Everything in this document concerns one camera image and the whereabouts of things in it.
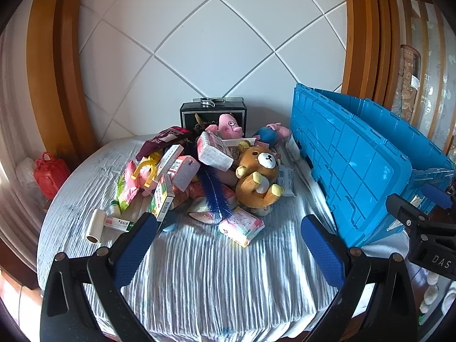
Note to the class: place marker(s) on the small white green bottle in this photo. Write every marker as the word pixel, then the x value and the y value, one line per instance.
pixel 114 208

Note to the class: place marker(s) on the green wet wipes pack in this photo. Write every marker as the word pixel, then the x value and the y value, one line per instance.
pixel 123 199

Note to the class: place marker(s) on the white red medicine box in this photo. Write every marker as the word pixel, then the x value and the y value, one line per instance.
pixel 169 162

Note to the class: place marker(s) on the red white medicine pack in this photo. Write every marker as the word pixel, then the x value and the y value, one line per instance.
pixel 183 172

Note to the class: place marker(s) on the white lint roller refill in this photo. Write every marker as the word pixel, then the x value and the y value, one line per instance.
pixel 94 226

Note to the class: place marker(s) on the patterned hanging scroll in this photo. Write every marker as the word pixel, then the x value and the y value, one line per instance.
pixel 406 85

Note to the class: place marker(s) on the red handbag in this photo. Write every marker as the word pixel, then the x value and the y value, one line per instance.
pixel 50 176

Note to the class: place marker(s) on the wooden wall frame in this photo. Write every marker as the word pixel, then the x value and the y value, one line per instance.
pixel 367 42
pixel 53 78

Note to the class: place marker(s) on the brown bear plush toy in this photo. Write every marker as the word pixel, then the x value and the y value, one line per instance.
pixel 258 174

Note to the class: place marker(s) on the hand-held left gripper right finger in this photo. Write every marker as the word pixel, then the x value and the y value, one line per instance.
pixel 320 247

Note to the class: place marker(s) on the blue bottle brush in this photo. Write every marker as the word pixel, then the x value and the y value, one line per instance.
pixel 215 199

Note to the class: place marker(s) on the pink pig plush toy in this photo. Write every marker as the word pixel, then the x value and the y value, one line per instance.
pixel 228 126

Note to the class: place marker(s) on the wooden framed glass door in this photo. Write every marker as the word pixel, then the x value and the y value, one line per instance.
pixel 434 78

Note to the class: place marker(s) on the maroon snack bag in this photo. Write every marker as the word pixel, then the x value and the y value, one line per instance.
pixel 164 140

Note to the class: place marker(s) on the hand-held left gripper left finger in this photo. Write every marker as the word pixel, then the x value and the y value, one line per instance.
pixel 137 245

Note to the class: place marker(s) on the white printed packet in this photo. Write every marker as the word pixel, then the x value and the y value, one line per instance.
pixel 294 149
pixel 286 181

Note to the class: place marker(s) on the yellow plastic clip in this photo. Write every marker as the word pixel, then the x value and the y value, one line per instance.
pixel 144 167

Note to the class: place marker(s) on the black tin box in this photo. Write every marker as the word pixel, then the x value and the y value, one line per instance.
pixel 192 117

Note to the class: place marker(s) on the blue and pink plush toy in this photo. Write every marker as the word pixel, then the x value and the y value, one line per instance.
pixel 269 133

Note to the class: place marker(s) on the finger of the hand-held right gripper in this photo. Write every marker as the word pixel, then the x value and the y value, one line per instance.
pixel 438 196
pixel 404 208

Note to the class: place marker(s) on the green orange medicine box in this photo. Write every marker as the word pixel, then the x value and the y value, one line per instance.
pixel 162 194

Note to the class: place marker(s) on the sheer curtain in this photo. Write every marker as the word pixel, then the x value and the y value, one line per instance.
pixel 17 131

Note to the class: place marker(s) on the blue plastic storage crate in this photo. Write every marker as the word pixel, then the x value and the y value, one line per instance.
pixel 356 171

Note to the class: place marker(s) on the blue hairbrush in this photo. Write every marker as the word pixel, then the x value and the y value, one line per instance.
pixel 169 227

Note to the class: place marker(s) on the white plastic bag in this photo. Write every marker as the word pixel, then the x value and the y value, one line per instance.
pixel 26 176

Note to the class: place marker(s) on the white barcode medicine box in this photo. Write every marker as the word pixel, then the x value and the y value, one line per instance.
pixel 165 210

